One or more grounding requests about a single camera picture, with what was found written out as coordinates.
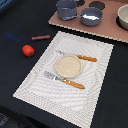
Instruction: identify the red toy tomato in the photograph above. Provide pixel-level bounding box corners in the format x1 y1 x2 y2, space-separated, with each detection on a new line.
22 45 34 57

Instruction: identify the red-brown toy sausage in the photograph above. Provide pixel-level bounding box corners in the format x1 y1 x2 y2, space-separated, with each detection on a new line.
31 35 50 41

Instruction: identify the white toy fish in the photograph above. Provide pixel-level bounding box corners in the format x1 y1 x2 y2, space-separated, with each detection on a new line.
83 14 99 20

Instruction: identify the grey frying pan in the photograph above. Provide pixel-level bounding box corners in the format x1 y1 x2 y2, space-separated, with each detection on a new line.
63 7 104 27

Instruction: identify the round beige plate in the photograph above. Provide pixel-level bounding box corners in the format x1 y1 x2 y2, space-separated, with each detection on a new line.
55 55 83 78

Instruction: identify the woven beige placemat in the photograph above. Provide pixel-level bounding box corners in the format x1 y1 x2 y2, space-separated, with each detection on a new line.
13 31 113 128

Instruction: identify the grey cooking pot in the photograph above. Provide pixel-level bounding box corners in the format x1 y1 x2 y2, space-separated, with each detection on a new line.
56 0 77 19

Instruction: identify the pink stove board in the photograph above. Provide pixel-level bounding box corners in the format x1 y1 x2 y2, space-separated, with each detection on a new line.
49 0 128 43

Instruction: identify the beige bowl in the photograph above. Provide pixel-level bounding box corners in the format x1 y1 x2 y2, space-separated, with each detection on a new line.
118 4 128 30

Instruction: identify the fork with wooden handle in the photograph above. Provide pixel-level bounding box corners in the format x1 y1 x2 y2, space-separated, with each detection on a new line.
44 71 85 89

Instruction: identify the knife with wooden handle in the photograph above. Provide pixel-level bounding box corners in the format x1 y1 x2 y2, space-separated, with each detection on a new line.
56 50 97 62

